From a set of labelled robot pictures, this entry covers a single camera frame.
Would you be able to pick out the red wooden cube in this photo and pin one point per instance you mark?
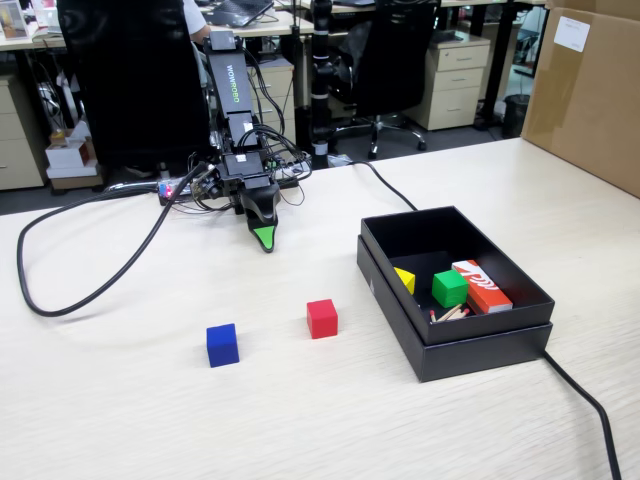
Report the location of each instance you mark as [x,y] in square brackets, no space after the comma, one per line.
[322,320]

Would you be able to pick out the green wooden cube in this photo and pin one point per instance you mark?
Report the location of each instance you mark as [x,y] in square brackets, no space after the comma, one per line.
[450,289]

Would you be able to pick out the beige drawer cabinet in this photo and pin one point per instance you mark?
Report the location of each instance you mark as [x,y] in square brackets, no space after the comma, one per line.
[17,150]
[281,80]

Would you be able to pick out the person in white shirt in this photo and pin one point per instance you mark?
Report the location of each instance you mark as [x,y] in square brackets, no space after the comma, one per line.
[195,20]

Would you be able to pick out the yellow wooden block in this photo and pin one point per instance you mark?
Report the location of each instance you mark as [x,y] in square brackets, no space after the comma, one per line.
[406,281]

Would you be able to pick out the flat white box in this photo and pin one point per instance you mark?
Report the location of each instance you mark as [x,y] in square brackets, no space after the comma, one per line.
[72,172]

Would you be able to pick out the black vertical pole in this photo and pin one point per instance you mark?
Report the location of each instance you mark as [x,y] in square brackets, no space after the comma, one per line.
[320,60]

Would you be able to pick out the black wheeled office chair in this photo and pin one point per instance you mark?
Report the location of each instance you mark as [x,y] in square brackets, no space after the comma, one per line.
[390,65]

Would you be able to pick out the black waste bin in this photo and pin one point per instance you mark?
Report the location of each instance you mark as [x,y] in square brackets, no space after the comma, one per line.
[515,117]

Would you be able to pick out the white cardboard box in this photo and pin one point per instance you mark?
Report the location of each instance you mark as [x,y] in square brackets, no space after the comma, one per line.
[70,155]

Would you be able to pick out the black laptop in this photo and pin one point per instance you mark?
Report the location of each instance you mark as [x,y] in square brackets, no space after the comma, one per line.
[240,10]

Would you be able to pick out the orange and white matchbox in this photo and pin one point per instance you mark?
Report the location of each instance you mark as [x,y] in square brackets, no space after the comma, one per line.
[482,290]

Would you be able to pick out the large brown cardboard box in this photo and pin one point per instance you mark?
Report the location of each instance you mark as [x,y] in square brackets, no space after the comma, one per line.
[590,100]

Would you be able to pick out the blue wooden cube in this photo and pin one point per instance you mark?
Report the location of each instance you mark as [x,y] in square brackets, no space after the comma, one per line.
[222,345]

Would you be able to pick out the small picture card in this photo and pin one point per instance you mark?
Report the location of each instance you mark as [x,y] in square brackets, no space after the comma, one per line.
[12,20]

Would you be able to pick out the beige office desk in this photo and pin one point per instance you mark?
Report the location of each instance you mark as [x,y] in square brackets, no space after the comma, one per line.
[270,29]

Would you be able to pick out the black high-back office chair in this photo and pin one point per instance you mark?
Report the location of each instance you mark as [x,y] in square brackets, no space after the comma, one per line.
[130,90]

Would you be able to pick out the beige three-drawer cabinet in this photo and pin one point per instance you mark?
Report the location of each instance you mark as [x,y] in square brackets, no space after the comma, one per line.
[457,85]

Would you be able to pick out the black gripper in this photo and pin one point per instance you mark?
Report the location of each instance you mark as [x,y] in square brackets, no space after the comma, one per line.
[242,167]

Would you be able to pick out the control board with red light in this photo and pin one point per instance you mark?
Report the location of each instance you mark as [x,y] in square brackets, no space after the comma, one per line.
[167,191]

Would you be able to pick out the black WOWROBO robot arm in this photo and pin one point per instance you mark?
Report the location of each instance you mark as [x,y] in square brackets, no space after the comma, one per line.
[230,75]

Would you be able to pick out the black box tray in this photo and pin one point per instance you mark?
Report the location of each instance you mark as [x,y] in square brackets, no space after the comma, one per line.
[400,230]

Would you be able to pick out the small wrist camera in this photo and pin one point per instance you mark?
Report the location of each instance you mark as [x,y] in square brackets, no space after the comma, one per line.
[207,185]

